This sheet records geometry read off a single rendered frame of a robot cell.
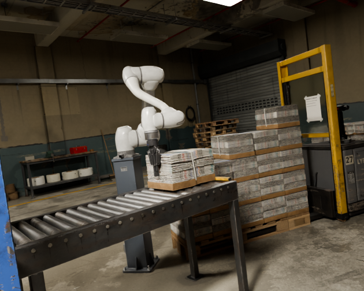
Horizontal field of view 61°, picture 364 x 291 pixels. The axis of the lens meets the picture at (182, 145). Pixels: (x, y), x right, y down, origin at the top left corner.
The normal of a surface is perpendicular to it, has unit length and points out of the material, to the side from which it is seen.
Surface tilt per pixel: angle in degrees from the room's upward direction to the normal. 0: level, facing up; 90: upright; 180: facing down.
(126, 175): 90
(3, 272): 90
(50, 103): 90
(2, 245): 89
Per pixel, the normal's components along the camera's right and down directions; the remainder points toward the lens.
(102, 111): 0.63, -0.04
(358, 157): 0.37, 0.00
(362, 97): -0.76, 0.13
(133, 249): -0.23, 0.08
